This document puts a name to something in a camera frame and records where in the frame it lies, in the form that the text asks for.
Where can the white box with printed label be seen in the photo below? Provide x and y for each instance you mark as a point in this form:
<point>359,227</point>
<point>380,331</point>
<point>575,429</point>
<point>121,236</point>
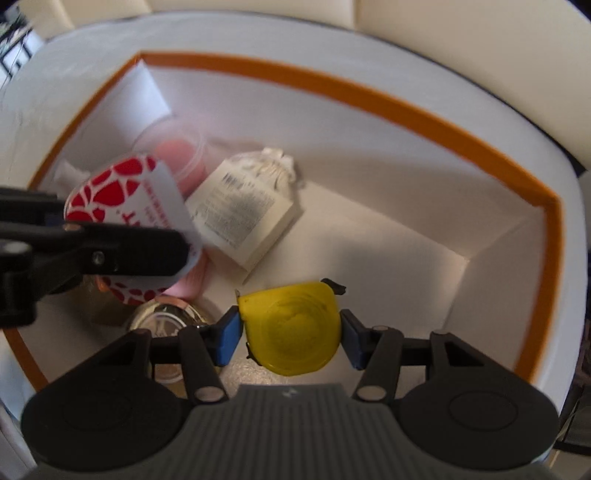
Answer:
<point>242,217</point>

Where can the yellow tape measure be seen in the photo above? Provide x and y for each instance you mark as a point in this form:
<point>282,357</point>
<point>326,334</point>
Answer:
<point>295,330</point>

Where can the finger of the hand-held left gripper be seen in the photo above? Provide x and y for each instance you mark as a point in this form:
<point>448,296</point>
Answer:
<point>138,251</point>
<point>27,205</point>

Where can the pink makeup sponge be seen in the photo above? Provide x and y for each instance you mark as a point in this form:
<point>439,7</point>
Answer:
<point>175,154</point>

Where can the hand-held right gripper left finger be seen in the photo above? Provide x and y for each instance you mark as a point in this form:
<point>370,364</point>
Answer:
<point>228,339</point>

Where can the orange cardboard box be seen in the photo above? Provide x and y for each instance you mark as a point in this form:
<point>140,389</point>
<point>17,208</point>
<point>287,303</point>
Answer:
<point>392,207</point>

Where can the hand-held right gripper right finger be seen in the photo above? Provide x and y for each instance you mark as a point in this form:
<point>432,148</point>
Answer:
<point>353,339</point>

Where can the clear plastic container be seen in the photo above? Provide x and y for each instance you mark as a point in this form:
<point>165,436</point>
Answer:
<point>184,134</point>

